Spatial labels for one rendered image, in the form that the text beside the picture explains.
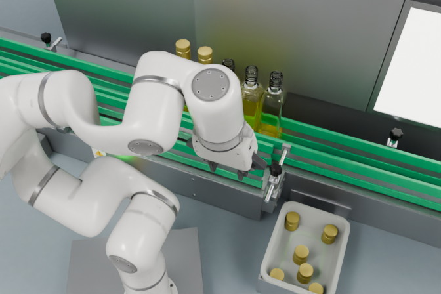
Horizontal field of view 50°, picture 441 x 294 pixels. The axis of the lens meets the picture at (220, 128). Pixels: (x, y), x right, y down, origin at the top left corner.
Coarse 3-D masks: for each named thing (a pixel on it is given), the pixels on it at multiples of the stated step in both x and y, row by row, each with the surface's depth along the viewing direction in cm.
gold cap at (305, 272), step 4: (304, 264) 112; (308, 264) 112; (300, 268) 111; (304, 268) 111; (308, 268) 111; (312, 268) 111; (300, 272) 111; (304, 272) 111; (308, 272) 111; (312, 272) 111; (300, 276) 112; (304, 276) 110; (308, 276) 110; (300, 280) 113; (304, 280) 112; (308, 280) 112
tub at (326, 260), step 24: (312, 216) 120; (336, 216) 117; (288, 240) 121; (312, 240) 121; (336, 240) 121; (264, 264) 109; (288, 264) 117; (312, 264) 117; (336, 264) 109; (288, 288) 106
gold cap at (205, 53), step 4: (200, 48) 109; (204, 48) 109; (208, 48) 109; (200, 52) 108; (204, 52) 108; (208, 52) 108; (212, 52) 109; (200, 56) 108; (204, 56) 108; (208, 56) 108; (212, 56) 110; (200, 60) 109; (204, 60) 109; (208, 60) 109; (212, 60) 111; (204, 64) 110
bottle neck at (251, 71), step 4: (248, 68) 108; (252, 68) 109; (256, 68) 108; (248, 72) 107; (252, 72) 107; (256, 72) 107; (248, 76) 108; (252, 76) 107; (256, 76) 108; (248, 80) 109; (252, 80) 108; (256, 80) 109; (248, 84) 110; (252, 84) 109; (256, 84) 110; (252, 88) 110
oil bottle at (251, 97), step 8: (248, 88) 110; (256, 88) 111; (248, 96) 111; (256, 96) 111; (248, 104) 113; (256, 104) 112; (248, 112) 115; (256, 112) 114; (248, 120) 117; (256, 120) 116; (256, 128) 119
